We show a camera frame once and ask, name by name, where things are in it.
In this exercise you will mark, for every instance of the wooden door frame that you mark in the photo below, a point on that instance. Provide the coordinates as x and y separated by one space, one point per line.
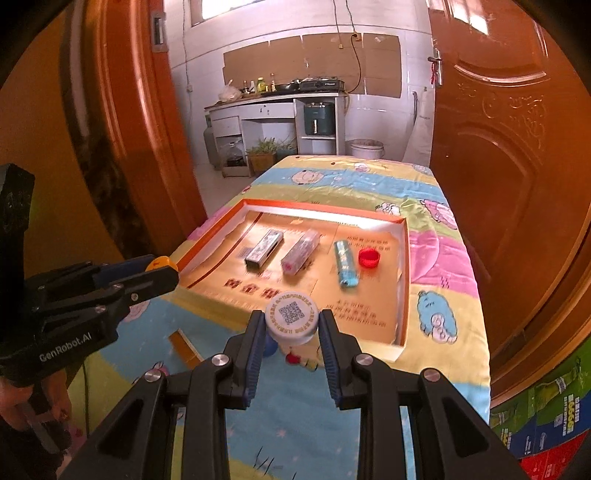
134 115

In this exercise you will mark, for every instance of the clear glitter lighter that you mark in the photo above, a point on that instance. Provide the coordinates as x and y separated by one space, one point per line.
300 251

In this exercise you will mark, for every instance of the black frying pan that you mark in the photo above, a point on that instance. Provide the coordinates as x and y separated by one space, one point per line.
287 86

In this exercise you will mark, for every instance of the shallow cardboard box lid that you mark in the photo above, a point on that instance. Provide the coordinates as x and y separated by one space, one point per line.
360 304

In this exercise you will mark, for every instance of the black gas stove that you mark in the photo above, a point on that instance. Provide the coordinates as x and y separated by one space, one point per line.
323 84

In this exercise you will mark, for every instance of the blue bottle cap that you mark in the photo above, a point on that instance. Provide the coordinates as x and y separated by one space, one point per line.
270 347

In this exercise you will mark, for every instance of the teal floral lighter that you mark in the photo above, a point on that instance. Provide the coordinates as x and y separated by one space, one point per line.
345 263

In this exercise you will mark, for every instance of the metal door hinge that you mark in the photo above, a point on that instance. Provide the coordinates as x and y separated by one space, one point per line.
158 30

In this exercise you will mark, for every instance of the white bottle cap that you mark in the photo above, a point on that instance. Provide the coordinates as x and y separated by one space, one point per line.
291 318

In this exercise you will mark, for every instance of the printed cartoon blanket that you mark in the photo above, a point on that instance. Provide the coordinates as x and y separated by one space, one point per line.
438 258

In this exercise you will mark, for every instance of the orange opaque bottle cap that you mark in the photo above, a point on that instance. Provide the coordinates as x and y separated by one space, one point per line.
162 263

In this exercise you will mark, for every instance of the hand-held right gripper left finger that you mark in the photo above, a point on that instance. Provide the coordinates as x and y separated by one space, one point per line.
253 364

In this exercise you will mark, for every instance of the person's left hand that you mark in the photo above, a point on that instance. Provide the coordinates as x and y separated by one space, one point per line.
11 406

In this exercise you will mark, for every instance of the window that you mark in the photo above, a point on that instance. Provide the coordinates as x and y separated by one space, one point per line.
226 7

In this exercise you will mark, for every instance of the gold rectangular lighter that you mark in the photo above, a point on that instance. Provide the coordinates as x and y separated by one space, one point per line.
184 346

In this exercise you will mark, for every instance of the cardboard wall panel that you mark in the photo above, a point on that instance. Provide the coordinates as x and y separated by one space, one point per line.
286 60

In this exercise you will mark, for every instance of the yellow oil bottle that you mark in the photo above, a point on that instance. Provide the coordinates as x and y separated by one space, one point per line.
262 86

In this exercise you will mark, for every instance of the red translucent bottle cap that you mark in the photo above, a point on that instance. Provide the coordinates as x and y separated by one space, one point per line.
369 257

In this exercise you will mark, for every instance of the carved wooden door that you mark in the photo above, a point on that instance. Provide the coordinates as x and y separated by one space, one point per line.
508 184

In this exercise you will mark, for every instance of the green air fryer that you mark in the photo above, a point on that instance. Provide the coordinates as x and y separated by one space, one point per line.
318 119

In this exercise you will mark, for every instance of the white plastic bucket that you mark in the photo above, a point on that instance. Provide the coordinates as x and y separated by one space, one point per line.
367 150

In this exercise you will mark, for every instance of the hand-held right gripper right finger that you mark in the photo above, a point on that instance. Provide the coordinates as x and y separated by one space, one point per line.
330 364

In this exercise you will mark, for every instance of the white plastic bag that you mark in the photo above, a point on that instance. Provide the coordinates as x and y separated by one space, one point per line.
229 92

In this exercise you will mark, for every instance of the red carton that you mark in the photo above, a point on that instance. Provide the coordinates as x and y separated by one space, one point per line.
558 461

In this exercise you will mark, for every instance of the white Hello Kitty box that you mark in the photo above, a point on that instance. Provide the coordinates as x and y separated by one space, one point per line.
263 248

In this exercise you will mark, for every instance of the person's left forearm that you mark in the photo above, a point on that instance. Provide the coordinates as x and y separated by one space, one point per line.
23 457

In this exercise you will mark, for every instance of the grey gas cylinder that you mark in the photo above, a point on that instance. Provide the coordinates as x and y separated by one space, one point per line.
212 143

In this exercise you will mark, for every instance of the white leaning plastic sheet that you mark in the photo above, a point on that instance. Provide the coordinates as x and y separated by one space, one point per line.
418 134

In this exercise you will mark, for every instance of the white kitchen counter cabinet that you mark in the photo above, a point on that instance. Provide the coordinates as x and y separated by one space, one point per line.
268 110

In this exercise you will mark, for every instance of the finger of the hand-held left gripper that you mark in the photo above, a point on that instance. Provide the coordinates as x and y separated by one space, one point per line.
124 270
147 286

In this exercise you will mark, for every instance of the potted plant dark planter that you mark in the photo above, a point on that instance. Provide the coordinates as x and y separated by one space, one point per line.
286 148

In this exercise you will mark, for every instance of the glass jug in crate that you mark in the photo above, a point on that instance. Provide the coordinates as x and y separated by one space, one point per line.
235 159

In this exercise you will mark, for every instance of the potted plant brown planter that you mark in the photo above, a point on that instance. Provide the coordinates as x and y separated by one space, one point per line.
262 159

